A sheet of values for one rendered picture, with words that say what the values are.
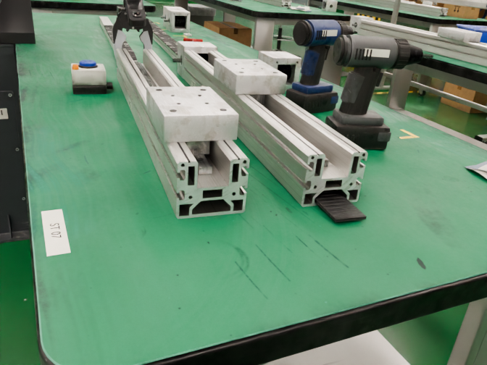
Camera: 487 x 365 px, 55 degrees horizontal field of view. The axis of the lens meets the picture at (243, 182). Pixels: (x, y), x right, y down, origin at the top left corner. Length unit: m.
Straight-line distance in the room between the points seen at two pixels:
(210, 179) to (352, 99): 0.41
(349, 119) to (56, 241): 0.60
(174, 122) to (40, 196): 0.22
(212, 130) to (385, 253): 0.29
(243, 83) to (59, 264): 0.54
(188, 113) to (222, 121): 0.05
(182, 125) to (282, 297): 0.29
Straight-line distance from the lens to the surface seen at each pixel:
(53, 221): 0.66
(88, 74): 1.22
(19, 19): 1.93
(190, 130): 0.67
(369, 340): 1.36
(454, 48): 2.48
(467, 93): 4.96
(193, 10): 6.39
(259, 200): 0.71
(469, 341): 0.98
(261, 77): 0.96
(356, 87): 0.96
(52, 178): 0.78
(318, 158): 0.70
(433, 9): 5.45
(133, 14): 1.33
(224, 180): 0.66
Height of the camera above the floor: 1.10
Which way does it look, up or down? 25 degrees down
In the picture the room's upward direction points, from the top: 5 degrees clockwise
